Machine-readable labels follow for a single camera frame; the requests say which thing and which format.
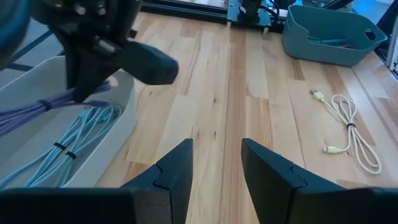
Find light purple cable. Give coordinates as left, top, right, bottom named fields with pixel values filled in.
left=0, top=80, right=112, bottom=138

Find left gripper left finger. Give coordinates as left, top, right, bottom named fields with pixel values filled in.
left=120, top=138, right=194, bottom=224

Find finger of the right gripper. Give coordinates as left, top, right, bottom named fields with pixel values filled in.
left=66, top=45, right=85, bottom=103
left=81, top=50, right=124, bottom=101

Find teal plastic bin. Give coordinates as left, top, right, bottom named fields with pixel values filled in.
left=281, top=4, right=388, bottom=68

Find white plastic bin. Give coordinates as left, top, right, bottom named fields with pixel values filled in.
left=0, top=55, right=138, bottom=190

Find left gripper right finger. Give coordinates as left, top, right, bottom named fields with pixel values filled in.
left=241, top=138, right=374, bottom=224

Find light blue cable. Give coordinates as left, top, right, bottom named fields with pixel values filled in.
left=0, top=104, right=123, bottom=189

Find cream USB cable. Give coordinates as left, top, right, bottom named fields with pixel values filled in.
left=309, top=88, right=382, bottom=175

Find white aluminium bars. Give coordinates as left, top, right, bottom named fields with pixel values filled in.
left=386, top=23, right=398, bottom=74

